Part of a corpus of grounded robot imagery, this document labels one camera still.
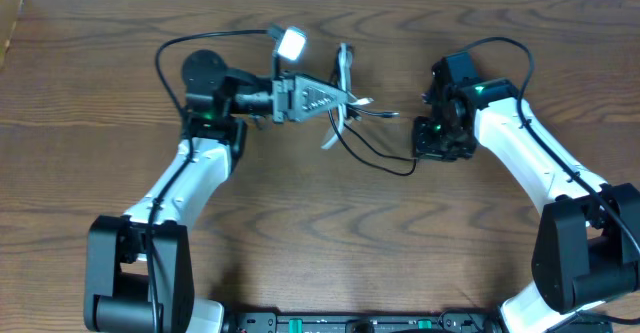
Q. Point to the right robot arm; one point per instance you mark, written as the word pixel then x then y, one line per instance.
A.
pixel 587 246

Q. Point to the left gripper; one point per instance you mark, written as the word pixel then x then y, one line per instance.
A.
pixel 288 100

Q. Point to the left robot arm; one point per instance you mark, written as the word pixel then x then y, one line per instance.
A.
pixel 139 275

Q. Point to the cardboard box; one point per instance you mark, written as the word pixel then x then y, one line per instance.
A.
pixel 9 13

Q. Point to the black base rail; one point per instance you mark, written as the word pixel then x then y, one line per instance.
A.
pixel 457 321

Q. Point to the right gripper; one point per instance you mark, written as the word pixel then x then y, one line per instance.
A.
pixel 424 148

